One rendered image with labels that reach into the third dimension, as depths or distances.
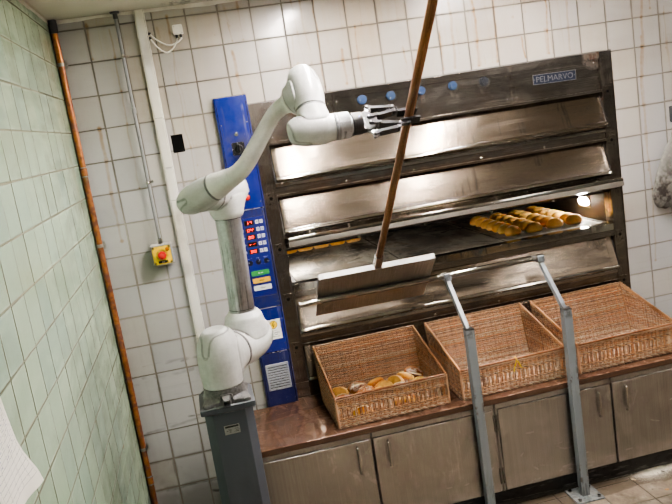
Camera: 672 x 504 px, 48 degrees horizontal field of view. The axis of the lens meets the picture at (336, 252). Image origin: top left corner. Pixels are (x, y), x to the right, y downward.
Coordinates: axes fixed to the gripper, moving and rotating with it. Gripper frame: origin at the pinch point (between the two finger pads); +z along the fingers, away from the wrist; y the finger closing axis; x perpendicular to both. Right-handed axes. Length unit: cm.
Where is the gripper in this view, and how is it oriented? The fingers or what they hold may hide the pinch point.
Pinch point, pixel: (408, 115)
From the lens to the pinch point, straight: 257.5
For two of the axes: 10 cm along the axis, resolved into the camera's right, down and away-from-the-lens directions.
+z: 9.7, -1.7, 1.9
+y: 2.5, 8.4, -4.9
